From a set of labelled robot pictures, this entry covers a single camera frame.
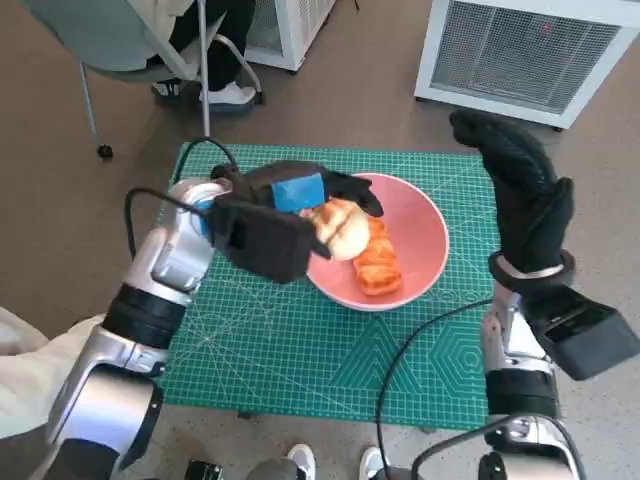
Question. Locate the black gloved right hand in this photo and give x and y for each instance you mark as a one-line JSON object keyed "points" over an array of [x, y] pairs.
{"points": [[530, 200]]}

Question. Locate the black left hand blue tape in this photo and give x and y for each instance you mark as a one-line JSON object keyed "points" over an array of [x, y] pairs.
{"points": [[295, 192]]}

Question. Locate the round bread bun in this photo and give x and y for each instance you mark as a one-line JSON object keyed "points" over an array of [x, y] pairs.
{"points": [[345, 230]]}

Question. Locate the pink bowl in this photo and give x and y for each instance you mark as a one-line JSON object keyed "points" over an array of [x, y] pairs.
{"points": [[420, 225]]}

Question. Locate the long orange bread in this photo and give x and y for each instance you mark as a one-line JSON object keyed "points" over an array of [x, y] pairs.
{"points": [[380, 270]]}

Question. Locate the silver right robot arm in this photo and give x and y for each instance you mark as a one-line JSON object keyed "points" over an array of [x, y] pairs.
{"points": [[520, 390]]}

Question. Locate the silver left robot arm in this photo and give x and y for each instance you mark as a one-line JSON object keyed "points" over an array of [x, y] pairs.
{"points": [[170, 250]]}

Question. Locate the large white air unit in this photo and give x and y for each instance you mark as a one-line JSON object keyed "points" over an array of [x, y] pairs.
{"points": [[520, 50]]}

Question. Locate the small white air unit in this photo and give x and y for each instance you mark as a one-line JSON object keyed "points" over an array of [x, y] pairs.
{"points": [[290, 30]]}

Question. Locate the green cutting mat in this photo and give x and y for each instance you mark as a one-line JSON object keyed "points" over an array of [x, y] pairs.
{"points": [[300, 360]]}

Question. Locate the black table clamp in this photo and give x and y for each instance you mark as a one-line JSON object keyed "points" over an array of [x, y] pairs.
{"points": [[245, 413]]}

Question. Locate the grey chair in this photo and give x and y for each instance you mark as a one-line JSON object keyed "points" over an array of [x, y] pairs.
{"points": [[110, 30]]}

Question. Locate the white shoe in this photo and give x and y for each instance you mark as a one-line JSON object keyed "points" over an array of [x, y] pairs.
{"points": [[301, 460], [372, 462]]}

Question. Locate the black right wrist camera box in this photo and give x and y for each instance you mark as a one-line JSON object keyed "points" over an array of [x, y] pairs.
{"points": [[585, 335]]}

